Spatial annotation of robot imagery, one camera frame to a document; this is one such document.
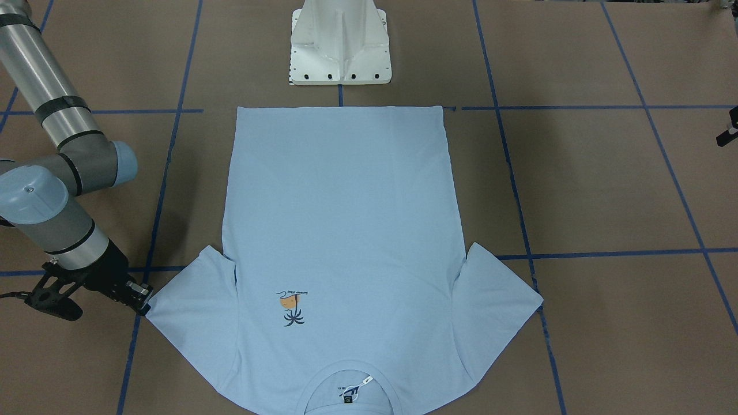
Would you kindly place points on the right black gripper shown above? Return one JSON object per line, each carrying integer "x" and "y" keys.
{"x": 107, "y": 268}

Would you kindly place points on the light blue t-shirt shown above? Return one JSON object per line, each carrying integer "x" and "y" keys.
{"x": 343, "y": 285}

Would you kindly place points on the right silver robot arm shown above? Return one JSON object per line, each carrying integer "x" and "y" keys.
{"x": 39, "y": 197}

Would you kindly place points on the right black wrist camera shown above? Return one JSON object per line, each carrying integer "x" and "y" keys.
{"x": 51, "y": 295}

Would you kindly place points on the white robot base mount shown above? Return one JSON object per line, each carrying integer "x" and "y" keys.
{"x": 339, "y": 43}

